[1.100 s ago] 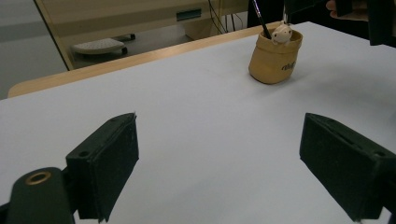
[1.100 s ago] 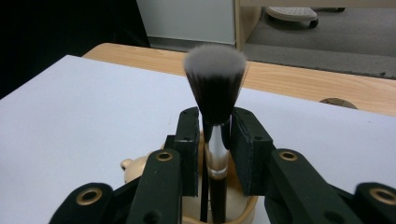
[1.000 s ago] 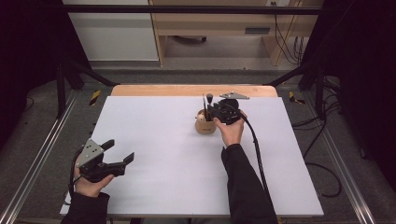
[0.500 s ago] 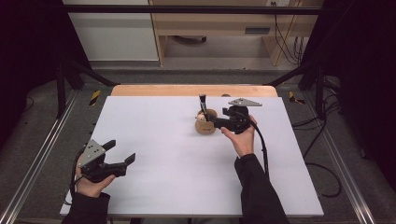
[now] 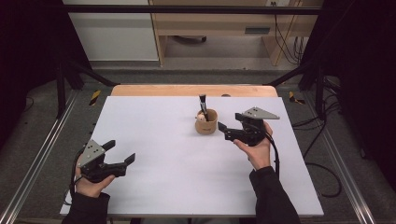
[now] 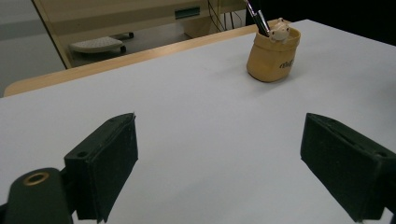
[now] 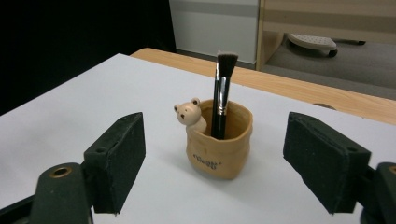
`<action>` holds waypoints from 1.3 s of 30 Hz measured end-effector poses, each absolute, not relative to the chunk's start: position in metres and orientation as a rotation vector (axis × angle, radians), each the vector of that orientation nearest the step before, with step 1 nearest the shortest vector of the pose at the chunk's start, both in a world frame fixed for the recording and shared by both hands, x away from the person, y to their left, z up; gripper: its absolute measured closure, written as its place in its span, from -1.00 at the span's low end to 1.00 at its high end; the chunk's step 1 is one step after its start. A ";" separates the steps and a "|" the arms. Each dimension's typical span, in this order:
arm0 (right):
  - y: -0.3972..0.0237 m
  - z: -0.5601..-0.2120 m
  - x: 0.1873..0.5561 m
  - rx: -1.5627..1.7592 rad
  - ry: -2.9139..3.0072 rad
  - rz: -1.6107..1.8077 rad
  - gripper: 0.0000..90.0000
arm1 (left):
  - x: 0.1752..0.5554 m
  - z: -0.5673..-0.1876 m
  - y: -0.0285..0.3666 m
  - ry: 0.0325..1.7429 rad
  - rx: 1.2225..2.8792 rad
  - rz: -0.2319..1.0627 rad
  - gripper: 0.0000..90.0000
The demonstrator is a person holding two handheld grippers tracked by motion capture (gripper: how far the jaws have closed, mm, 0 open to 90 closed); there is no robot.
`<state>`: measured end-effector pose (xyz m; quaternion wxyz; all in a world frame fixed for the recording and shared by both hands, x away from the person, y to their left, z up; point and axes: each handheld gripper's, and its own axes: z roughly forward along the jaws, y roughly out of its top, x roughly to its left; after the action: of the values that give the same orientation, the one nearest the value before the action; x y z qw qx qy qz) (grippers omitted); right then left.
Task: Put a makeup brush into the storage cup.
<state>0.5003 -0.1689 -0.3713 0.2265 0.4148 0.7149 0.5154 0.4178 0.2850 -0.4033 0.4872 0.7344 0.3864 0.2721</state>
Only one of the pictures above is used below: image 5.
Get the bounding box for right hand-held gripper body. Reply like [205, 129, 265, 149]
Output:
[224, 106, 281, 147]

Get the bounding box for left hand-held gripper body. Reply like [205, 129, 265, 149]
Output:
[78, 139, 129, 184]

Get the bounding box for brown wooden cup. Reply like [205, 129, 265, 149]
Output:
[194, 107, 219, 135]

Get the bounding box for black makeup brush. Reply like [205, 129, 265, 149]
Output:
[198, 93, 209, 121]

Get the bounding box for person's left hand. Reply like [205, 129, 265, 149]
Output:
[74, 155, 116, 199]

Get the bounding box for person's right hand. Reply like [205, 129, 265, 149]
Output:
[233, 121, 275, 171]

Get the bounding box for white sheet mat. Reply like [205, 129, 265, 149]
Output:
[59, 95, 325, 217]

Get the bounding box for black metal stand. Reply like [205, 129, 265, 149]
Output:
[55, 57, 120, 119]
[264, 59, 327, 120]

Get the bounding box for light wooden desk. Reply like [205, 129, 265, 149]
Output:
[148, 0, 325, 67]

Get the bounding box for white cabinet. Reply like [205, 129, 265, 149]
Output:
[63, 0, 160, 62]

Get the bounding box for dark curtain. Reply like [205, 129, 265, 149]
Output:
[300, 0, 396, 181]
[0, 0, 92, 150]

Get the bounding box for yellow-handled tool right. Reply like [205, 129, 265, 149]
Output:
[288, 91, 306, 105]

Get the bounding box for yellow-handled tool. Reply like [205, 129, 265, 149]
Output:
[288, 91, 306, 105]
[88, 90, 102, 106]

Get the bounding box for right hand-held gripper cable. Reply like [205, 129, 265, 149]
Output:
[263, 130, 343, 199]

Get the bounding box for yellow-handled tool left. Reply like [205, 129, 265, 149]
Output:
[88, 90, 102, 106]

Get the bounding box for aluminium rail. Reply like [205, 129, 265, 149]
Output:
[0, 90, 80, 224]
[303, 92, 376, 224]

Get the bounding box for black floor cables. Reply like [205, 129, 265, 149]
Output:
[292, 76, 344, 141]

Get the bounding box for hanging black cables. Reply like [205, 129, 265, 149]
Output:
[270, 1, 307, 66]

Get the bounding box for black frame bar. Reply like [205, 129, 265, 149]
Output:
[60, 4, 323, 16]

